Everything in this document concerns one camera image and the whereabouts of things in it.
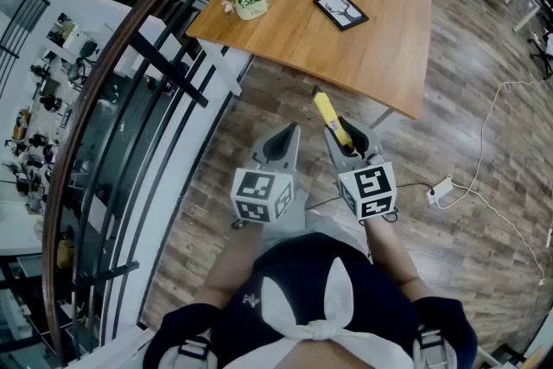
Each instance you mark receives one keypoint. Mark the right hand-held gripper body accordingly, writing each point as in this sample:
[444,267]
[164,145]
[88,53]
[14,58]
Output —
[367,190]

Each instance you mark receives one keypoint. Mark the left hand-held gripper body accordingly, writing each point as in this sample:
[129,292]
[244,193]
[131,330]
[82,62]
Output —
[259,190]

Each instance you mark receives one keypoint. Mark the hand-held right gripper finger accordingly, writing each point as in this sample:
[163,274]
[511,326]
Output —
[333,144]
[366,133]

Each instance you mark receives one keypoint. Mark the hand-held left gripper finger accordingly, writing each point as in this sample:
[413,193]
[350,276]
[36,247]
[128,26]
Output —
[295,142]
[271,135]

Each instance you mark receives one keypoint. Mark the person's right forearm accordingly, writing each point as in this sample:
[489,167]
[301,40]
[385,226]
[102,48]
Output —
[395,248]

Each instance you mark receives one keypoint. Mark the person's left forearm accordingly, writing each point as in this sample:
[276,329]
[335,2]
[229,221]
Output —
[229,268]

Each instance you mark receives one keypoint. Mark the grey trousers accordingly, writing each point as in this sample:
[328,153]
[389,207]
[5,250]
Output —
[328,224]

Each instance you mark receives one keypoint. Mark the white power strip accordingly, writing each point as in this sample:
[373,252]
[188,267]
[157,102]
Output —
[440,189]

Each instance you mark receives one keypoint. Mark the wooden table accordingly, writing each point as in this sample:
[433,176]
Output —
[319,52]

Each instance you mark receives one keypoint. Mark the navy top with white tie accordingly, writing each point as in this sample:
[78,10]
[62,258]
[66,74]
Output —
[311,285]

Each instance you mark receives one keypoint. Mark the black metal railing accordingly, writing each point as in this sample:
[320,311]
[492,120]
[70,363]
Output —
[142,108]

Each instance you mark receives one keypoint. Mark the brown wooden handrail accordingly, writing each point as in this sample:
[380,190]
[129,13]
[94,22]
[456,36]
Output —
[86,108]

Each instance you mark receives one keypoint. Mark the black office chair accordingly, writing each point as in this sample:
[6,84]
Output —
[543,54]

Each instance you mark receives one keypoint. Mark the black picture frame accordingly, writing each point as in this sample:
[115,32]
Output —
[341,10]

